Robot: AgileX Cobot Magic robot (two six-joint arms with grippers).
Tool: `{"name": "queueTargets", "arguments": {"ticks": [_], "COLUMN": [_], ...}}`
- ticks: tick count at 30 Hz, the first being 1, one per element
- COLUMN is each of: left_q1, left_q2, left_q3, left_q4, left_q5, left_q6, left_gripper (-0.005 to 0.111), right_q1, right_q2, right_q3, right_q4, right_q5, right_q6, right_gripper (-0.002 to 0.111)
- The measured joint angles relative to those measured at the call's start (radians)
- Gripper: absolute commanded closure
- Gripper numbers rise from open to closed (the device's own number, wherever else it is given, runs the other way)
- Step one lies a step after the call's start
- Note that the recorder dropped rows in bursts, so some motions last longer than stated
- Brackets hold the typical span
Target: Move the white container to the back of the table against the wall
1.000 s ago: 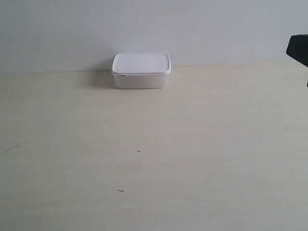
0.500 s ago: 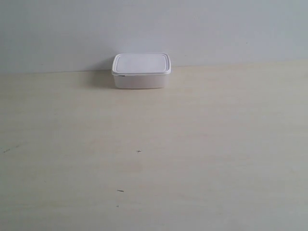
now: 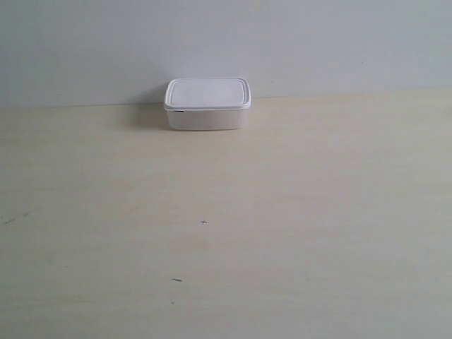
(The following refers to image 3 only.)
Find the white lidded plastic container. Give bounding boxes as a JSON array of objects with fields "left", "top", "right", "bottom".
[{"left": 164, "top": 78, "right": 251, "bottom": 131}]

